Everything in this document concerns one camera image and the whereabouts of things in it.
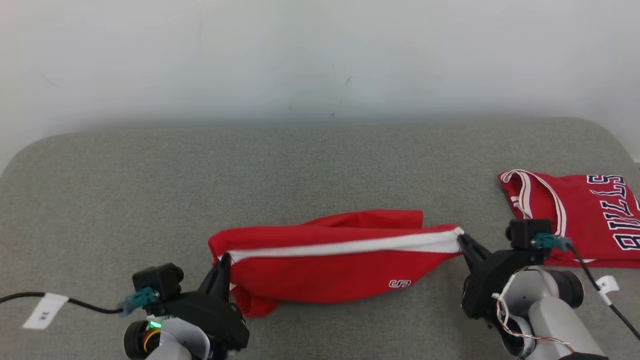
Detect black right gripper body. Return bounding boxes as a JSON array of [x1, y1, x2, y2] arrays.
[[460, 248, 547, 321]]

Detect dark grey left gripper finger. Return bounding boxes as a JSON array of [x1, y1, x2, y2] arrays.
[[219, 253, 234, 302], [198, 270, 222, 297]]

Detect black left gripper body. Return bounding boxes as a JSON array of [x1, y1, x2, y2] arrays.
[[148, 289, 250, 360]]

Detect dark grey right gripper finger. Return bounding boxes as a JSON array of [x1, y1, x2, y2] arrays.
[[456, 232, 494, 263], [459, 244, 482, 275]]

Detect red shorts with white stripe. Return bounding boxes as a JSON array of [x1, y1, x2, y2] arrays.
[[208, 209, 465, 319]]

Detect red basketball jersey with lettering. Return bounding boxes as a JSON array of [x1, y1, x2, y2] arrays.
[[498, 169, 640, 269]]

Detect thin white red wire bundle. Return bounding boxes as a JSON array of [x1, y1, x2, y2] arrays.
[[491, 269, 577, 354]]

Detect black left camera cable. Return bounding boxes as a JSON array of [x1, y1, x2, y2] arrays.
[[0, 287, 159, 317]]

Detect white paper cable tag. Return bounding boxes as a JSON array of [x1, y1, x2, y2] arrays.
[[22, 293, 70, 330], [594, 275, 621, 306]]

